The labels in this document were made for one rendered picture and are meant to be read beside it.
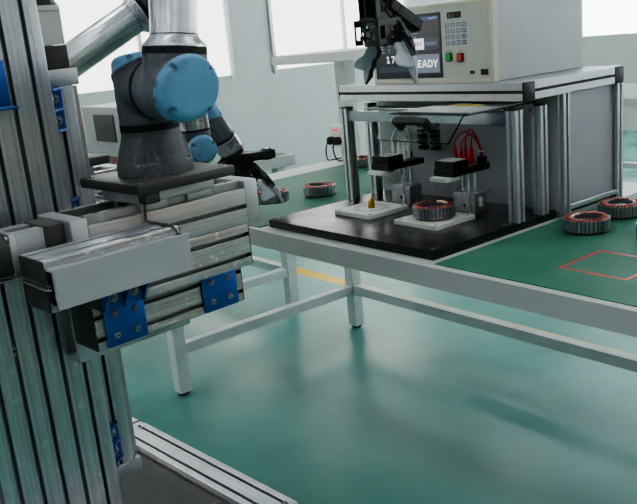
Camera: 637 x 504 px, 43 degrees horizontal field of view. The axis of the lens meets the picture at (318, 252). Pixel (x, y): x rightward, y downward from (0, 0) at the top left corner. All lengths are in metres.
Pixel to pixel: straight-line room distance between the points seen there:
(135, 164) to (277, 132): 6.10
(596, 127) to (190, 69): 1.24
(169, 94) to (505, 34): 1.01
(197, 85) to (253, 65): 6.05
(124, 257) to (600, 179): 1.41
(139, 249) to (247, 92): 6.08
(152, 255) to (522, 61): 1.17
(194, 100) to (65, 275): 0.38
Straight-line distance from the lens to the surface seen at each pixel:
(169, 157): 1.58
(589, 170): 2.31
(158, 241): 1.44
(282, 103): 7.68
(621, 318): 1.56
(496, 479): 2.46
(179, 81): 1.44
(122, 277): 1.42
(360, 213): 2.25
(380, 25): 1.73
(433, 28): 2.24
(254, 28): 7.53
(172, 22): 1.47
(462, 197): 2.23
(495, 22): 2.12
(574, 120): 2.24
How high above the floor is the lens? 1.27
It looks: 15 degrees down
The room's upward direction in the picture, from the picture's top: 5 degrees counter-clockwise
